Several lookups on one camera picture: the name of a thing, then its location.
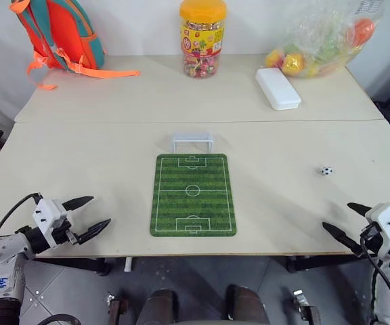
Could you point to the black table frame bar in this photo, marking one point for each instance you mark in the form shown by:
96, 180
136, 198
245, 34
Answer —
320, 262
76, 265

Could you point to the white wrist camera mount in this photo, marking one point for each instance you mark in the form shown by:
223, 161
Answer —
386, 220
47, 214

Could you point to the orange toy fruit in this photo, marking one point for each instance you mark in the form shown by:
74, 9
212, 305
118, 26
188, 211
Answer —
362, 31

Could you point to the white rectangular case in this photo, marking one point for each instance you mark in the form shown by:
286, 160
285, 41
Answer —
278, 88

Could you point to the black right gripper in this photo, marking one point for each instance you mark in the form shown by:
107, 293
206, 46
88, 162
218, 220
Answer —
372, 237

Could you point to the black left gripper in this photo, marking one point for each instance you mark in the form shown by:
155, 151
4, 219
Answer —
62, 234

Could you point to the white miniature goal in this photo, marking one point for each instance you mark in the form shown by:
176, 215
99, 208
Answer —
193, 137

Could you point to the candy jar with yellow lid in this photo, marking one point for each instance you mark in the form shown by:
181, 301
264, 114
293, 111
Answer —
202, 40

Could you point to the clear plastic bag of toys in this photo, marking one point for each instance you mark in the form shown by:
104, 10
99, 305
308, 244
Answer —
327, 50

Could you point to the orange teal backpack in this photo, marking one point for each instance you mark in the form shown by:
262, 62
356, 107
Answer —
66, 32

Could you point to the green soccer field mat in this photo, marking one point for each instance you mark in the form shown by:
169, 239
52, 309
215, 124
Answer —
193, 195

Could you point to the yellow pink toy fruit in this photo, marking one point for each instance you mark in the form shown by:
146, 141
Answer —
275, 57

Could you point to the tiny soccer ball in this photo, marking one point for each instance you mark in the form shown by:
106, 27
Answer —
325, 170

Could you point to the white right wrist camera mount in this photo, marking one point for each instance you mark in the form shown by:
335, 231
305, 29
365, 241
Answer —
386, 220

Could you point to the dark rounded shape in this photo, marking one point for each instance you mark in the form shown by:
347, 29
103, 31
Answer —
157, 306
247, 304

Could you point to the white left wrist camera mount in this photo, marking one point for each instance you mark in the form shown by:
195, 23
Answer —
47, 214

